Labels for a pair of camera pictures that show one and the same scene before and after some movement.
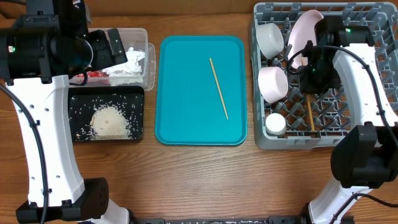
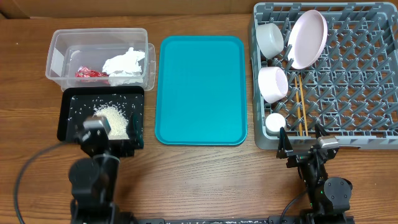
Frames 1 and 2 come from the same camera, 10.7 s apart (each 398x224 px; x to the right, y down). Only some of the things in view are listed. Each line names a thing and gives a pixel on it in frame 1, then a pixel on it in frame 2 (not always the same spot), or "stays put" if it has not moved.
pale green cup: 275,124 stays put
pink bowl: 273,83 stays put
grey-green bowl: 270,39 stays put
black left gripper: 106,58 to 127,149
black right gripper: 307,85 to 284,146
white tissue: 128,73 stays put
